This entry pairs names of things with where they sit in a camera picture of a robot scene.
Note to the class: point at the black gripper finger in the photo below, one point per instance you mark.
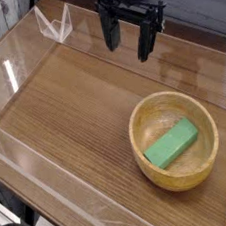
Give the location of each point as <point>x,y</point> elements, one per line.
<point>146,38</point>
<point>110,28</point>

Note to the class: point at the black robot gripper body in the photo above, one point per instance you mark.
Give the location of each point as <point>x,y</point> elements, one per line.
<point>134,11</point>

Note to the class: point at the green rectangular block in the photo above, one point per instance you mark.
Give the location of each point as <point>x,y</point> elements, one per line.
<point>172,144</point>

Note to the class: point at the brown wooden bowl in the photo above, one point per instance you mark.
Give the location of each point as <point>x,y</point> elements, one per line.
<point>152,117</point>

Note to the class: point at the clear acrylic corner bracket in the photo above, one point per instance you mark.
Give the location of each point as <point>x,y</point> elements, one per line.
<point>58,30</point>

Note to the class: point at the clear acrylic tray wall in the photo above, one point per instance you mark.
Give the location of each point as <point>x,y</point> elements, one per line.
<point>57,194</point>

